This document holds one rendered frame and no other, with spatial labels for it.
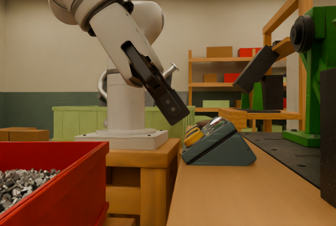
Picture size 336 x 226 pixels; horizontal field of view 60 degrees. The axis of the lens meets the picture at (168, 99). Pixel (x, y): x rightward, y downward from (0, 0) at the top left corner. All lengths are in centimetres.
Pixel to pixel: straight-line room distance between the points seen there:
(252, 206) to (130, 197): 61
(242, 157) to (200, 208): 16
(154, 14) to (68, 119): 70
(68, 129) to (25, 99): 737
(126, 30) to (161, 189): 51
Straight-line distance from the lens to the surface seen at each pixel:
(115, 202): 85
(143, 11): 93
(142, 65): 36
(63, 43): 839
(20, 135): 599
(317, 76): 65
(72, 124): 140
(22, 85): 882
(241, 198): 27
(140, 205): 83
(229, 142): 38
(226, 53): 702
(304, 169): 40
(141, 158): 78
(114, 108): 90
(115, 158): 80
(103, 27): 38
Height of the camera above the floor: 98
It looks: level
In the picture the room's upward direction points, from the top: straight up
